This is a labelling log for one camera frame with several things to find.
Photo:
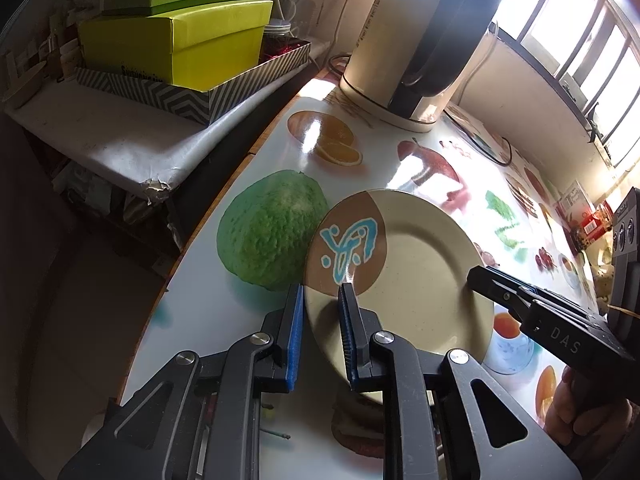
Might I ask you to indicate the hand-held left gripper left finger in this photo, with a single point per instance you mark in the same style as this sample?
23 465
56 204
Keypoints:
296 340

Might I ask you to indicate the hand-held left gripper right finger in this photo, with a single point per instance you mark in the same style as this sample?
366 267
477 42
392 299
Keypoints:
348 340

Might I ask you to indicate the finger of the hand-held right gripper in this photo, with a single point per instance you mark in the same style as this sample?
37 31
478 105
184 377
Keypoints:
565 305
495 287

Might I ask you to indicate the beige plate with blue pattern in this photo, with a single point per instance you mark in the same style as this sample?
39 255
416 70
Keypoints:
415 270

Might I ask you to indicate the person's right hand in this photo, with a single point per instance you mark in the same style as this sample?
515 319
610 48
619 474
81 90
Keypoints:
560 405

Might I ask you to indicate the small red box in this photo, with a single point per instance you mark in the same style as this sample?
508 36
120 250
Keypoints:
594 222

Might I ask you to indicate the fruit print tablecloth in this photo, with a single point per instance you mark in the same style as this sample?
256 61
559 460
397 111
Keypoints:
260 240

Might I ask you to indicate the small white carton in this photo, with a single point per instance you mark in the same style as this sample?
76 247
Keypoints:
574 197

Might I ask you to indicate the grey zigzag striped tray box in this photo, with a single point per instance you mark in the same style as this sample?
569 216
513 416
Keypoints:
240 95

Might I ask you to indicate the white covered shelf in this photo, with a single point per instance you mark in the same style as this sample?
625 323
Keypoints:
125 135

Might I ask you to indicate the cream and black electric kettle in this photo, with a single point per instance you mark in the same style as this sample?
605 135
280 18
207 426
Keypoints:
400 35

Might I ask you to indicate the metal window grille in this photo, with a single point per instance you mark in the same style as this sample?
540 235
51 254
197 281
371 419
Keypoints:
575 25

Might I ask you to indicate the glass jar with metal lid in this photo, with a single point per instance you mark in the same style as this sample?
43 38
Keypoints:
275 35

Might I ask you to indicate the large yellow-green cardboard box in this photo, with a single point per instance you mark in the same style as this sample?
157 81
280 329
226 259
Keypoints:
200 45

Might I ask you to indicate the wooden rack pieces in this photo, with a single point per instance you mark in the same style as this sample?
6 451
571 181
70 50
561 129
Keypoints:
30 70

